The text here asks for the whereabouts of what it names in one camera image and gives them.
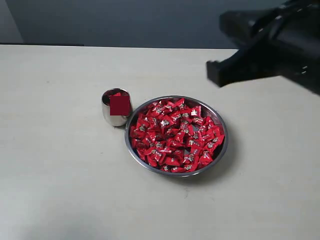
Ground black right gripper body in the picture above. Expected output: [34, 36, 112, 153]
[234, 14, 320, 96]

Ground round steel bowl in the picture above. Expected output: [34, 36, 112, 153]
[124, 95, 229, 178]

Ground small steel cup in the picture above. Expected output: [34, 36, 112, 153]
[101, 88, 133, 127]

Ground red wrapped candy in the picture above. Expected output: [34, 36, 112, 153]
[165, 157, 181, 167]
[199, 151, 213, 167]
[133, 122, 149, 136]
[144, 148, 166, 163]

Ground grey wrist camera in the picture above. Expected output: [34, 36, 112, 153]
[219, 0, 320, 48]

